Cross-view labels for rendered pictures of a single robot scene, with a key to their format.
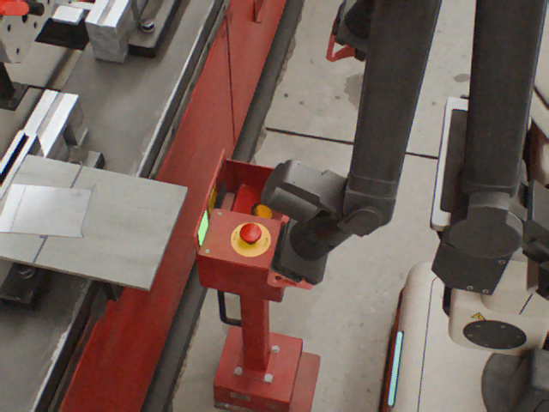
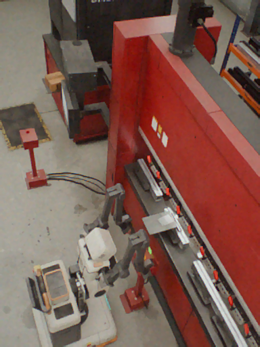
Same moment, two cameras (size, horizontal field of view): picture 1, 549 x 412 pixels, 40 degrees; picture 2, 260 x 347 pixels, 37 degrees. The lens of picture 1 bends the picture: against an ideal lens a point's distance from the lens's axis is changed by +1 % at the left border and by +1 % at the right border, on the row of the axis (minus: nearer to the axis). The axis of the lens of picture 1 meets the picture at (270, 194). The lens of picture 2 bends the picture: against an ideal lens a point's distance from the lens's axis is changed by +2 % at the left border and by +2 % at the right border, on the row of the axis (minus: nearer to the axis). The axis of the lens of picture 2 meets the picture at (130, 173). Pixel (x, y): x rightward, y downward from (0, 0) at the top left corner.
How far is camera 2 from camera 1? 2.95 m
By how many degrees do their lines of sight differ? 72
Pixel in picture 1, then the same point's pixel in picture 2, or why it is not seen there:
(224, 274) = not seen: hidden behind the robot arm
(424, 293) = (110, 320)
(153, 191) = (154, 231)
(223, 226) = (147, 256)
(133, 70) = (187, 267)
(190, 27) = (188, 284)
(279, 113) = not seen: outside the picture
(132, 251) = (148, 221)
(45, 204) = (166, 221)
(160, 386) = (154, 281)
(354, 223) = not seen: hidden behind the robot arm
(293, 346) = (132, 302)
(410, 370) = (103, 299)
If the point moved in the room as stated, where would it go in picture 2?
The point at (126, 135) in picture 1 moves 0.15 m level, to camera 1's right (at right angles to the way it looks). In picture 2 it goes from (175, 253) to (161, 261)
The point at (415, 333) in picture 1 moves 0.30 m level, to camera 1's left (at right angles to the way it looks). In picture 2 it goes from (106, 309) to (133, 291)
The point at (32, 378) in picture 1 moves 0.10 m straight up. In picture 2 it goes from (150, 211) to (152, 205)
